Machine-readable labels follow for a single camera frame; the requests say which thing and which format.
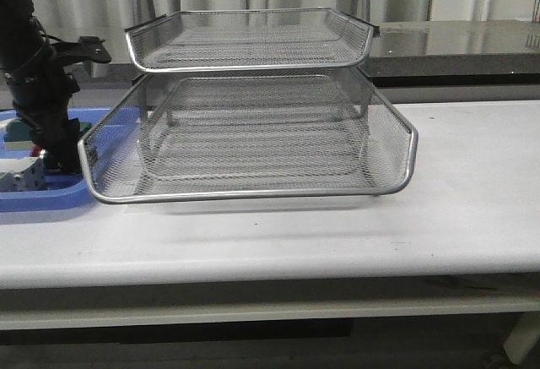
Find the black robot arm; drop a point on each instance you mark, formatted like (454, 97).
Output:
(20, 34)

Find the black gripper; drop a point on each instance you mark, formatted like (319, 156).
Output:
(41, 91)

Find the white circuit breaker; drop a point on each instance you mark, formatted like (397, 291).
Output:
(22, 175)

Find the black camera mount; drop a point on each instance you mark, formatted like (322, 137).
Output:
(87, 48)

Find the red emergency stop button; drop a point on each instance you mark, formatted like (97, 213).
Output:
(40, 151)

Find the green and beige terminal block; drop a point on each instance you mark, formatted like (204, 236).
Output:
(16, 141)

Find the dark stone counter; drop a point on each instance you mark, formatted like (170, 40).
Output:
(454, 52)

